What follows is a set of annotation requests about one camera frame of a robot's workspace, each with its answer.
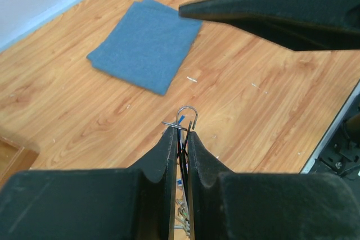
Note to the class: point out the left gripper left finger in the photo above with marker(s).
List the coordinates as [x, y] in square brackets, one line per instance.
[137, 202]

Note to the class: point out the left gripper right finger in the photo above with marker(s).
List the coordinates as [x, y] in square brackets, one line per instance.
[224, 204]

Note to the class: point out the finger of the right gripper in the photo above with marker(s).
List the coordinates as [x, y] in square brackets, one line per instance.
[302, 36]
[338, 16]

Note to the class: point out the large keyring with tagged keys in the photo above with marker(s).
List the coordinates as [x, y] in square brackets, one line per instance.
[183, 214]

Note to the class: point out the wooden compartment tray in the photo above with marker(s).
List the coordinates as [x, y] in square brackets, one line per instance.
[15, 158]

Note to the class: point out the folded blue towel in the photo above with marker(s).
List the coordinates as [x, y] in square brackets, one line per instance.
[147, 46]

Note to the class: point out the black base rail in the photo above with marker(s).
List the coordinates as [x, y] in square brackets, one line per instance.
[338, 150]

